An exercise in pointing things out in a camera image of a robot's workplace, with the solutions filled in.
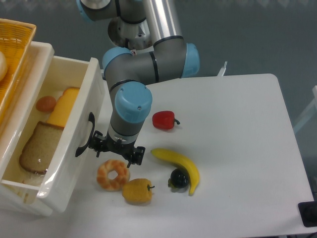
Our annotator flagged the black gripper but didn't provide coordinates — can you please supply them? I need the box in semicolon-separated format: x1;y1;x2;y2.
88;130;145;168

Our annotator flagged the white drawer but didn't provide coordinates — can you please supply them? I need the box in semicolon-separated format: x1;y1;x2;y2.
0;57;105;216

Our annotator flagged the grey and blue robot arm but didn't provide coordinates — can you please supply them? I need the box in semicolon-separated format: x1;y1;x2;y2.
75;0;200;165

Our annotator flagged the white drawer cabinet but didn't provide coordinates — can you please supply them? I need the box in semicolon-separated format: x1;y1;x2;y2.
0;42;54;216

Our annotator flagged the glazed donut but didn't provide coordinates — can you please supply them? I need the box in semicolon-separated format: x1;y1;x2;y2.
96;160;130;192

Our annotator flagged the yellow bell pepper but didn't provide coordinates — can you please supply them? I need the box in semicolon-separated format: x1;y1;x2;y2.
122;178;155;204

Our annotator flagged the red bell pepper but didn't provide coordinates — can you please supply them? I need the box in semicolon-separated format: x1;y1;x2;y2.
152;111;180;130

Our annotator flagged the dark mangosteen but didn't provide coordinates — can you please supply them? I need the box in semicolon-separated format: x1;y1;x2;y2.
167;168;190;192

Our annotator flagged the orange cake slice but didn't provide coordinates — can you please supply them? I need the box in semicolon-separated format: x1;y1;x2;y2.
46;87;80;127

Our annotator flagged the brown bread slice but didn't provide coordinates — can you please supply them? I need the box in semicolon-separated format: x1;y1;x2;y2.
19;121;63;175

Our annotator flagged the yellow banana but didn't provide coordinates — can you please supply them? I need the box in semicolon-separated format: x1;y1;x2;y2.
151;148;200;196

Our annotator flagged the brown egg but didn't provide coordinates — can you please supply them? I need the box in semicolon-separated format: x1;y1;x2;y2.
36;96;56;113

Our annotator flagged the pale bread roll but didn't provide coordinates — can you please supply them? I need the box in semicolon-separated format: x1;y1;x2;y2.
0;52;8;81

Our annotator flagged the orange woven basket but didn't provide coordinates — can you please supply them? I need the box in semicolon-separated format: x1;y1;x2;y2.
0;18;37;121

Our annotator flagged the black device at edge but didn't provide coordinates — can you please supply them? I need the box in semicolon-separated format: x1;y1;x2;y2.
298;201;317;228

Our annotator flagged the white table bracket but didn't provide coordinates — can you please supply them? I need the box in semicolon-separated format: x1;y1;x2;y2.
217;61;227;77

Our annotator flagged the white frame at right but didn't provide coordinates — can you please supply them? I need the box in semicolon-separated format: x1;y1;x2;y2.
293;85;317;134

